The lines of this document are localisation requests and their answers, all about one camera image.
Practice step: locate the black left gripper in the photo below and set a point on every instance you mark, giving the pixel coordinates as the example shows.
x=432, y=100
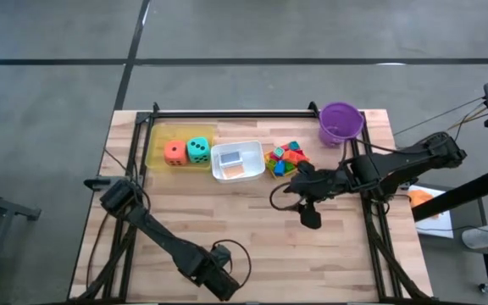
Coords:
x=214, y=275

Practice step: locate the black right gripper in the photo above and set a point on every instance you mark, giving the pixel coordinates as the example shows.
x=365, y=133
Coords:
x=318, y=184

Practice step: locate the green two-stud block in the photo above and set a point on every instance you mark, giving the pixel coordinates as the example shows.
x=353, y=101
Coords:
x=290, y=168

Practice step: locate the long orange toy block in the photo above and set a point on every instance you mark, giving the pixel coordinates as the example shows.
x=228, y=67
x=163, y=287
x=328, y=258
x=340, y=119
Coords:
x=294, y=157

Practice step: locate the small teal block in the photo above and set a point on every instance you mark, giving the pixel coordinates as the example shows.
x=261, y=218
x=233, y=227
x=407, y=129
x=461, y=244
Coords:
x=294, y=145

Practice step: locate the mint green block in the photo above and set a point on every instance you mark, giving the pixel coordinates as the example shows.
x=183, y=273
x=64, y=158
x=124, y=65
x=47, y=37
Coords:
x=278, y=151

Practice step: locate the yellow slotted plastic basket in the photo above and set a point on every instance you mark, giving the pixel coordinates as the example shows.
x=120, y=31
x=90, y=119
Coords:
x=267, y=157

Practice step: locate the white plastic bin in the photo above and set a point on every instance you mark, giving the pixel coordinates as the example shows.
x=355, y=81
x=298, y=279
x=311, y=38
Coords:
x=252, y=163

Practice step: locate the orange playing card box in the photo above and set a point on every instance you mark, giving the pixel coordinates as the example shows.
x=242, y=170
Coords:
x=233, y=171

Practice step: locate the blue playing card box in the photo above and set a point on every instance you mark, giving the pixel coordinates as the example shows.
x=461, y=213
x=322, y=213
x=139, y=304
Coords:
x=231, y=158

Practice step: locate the teal foam die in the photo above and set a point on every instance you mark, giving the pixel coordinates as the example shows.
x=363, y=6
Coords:
x=198, y=150

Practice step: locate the orange foam die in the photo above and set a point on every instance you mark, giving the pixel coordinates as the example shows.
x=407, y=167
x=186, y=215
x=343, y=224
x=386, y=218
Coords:
x=175, y=153

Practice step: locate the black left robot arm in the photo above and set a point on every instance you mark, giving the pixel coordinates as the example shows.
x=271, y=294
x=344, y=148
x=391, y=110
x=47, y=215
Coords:
x=159, y=239

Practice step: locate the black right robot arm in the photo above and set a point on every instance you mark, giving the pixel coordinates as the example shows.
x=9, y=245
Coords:
x=396, y=165

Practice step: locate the purple bucket with face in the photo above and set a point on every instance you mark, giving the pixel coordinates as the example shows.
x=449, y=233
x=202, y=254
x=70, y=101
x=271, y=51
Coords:
x=340, y=123

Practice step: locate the orange object on side table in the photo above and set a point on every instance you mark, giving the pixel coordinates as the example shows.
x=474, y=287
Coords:
x=419, y=197

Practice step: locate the white side table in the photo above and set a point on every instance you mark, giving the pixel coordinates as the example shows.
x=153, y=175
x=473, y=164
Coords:
x=439, y=224

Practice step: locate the black diagonal beam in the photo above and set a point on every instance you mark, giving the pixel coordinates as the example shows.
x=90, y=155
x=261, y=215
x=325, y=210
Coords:
x=460, y=195

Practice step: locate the yellow translucent plastic tray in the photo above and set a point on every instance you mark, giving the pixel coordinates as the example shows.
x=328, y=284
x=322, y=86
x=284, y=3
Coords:
x=157, y=144

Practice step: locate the white paper roll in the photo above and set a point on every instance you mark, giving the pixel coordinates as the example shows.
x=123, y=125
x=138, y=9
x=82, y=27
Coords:
x=479, y=237

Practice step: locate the black caster wheel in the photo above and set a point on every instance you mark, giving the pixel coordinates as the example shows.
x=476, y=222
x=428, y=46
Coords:
x=486, y=289

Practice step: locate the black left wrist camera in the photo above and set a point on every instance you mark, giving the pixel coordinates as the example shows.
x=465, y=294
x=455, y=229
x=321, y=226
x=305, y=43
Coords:
x=222, y=254

